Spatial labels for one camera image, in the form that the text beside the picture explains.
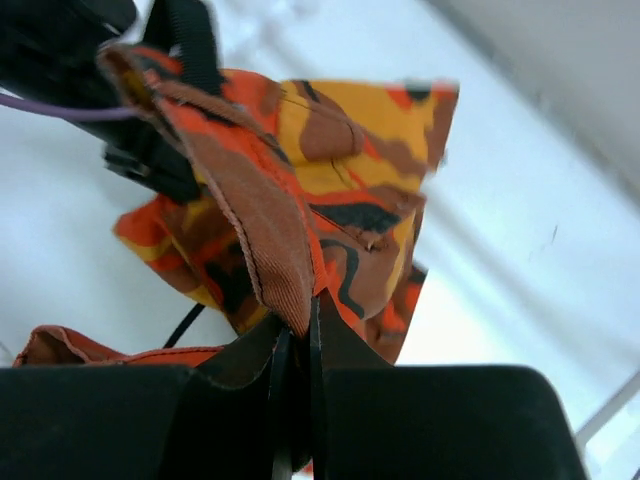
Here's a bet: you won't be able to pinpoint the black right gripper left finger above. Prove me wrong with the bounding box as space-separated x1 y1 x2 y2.
1 316 292 479

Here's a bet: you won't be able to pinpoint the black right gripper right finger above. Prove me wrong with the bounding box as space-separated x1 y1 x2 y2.
309 294 586 480

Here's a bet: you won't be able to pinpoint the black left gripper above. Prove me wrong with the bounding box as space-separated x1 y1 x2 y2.
1 1 224 203

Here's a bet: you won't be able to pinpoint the orange camouflage trousers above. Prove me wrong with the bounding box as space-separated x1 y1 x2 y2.
12 42 461 369

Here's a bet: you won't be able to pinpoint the white clothes rack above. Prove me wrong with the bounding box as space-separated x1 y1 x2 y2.
575 370 640 451

